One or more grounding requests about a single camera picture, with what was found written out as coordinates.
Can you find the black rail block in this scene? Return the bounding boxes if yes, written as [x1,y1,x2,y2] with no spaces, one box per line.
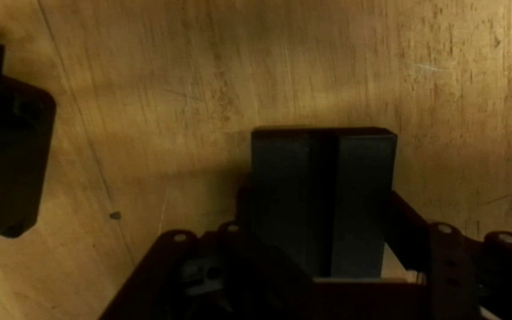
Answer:
[247,129,397,278]

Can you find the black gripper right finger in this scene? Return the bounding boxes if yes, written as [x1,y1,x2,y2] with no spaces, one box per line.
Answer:
[386,193,512,320]

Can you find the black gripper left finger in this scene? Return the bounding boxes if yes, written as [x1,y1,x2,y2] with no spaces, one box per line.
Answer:
[98,225,313,320]

